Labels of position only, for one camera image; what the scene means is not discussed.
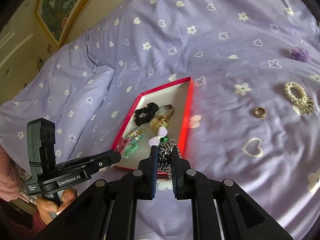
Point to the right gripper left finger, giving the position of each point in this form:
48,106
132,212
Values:
107,210

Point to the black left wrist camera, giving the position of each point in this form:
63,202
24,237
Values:
40,145

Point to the gold watch with metal band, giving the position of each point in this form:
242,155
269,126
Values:
165,112

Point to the red shallow jewelry box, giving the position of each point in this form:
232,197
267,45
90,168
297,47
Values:
132,140

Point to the pink sleeved left forearm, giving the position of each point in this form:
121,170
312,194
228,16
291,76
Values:
10,181

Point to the framed landscape painting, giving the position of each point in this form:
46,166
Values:
58,17

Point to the purple floral bed quilt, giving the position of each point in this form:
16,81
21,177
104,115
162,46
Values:
255,108

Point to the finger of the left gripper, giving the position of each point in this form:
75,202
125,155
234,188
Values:
107,156
95,166

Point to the person's left hand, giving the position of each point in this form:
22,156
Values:
46,207

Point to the translucent yellow claw clip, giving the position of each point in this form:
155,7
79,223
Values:
156,123

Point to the black fabric scrunchie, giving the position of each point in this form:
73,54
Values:
145,114

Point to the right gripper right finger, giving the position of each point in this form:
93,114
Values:
221,209

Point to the lilac bow hair clip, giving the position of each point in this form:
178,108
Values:
155,141

